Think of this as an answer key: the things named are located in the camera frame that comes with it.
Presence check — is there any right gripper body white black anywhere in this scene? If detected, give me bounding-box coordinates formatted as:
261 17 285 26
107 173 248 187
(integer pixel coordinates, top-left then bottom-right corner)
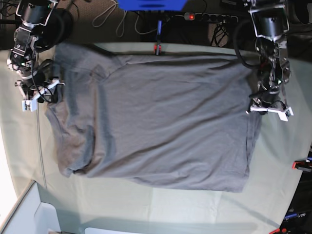
15 78 65 112

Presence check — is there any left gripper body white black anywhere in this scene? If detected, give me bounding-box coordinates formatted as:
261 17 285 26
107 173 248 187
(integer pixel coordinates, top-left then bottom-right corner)
246 97 290 115

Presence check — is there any grey t-shirt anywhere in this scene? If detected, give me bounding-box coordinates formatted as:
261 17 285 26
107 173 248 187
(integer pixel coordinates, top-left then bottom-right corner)
46 43 261 193

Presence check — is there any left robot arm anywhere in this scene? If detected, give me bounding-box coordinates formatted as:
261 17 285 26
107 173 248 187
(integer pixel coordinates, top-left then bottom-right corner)
233 0 293 122

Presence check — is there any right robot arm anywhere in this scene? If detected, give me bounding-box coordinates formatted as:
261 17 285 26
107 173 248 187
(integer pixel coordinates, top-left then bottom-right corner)
7 0 74 112

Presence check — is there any red black clamp right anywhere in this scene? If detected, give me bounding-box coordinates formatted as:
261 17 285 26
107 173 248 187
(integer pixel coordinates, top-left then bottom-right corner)
292 156 312 173

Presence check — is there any white storage bin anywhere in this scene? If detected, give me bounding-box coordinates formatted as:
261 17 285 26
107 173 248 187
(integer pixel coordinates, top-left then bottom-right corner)
0 180 61 234

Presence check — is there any red blue clamp centre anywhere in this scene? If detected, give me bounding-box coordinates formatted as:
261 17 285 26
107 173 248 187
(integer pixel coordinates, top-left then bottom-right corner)
154 20 162 56

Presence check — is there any green table cloth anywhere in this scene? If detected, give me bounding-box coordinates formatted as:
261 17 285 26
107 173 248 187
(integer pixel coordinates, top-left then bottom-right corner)
0 43 312 234

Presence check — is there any black power strip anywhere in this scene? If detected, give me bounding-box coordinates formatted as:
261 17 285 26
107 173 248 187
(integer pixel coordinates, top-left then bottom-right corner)
182 12 239 24

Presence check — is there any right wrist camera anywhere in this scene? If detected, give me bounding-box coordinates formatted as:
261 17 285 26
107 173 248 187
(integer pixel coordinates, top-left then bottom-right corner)
21 100 38 112

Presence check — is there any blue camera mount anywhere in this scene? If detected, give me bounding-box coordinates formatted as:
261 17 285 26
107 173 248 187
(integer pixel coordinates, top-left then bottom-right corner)
117 0 187 11

